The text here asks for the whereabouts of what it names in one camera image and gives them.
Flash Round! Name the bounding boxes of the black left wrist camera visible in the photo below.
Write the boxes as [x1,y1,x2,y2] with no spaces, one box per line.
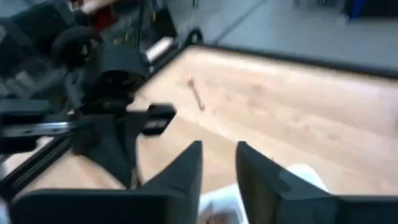
[82,43,150,108]

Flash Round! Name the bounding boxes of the white cylinder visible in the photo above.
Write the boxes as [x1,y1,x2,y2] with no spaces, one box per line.
[145,36,175,62]

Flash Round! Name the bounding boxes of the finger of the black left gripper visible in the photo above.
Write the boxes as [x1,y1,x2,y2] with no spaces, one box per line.
[70,124,144,189]

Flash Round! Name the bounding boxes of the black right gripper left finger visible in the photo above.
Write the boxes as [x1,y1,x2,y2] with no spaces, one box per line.
[11,140,203,224]

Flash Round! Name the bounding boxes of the rose gold spoon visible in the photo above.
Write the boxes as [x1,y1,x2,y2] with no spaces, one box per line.
[186,76,206,112]

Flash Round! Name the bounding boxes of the blue container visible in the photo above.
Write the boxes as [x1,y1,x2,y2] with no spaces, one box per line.
[345,0,369,20]

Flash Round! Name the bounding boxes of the white plastic cutlery tray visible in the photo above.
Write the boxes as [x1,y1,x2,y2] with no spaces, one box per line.
[198,163,329,224]

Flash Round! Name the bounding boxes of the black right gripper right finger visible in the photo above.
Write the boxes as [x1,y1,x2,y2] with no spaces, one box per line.
[235,141,398,224]

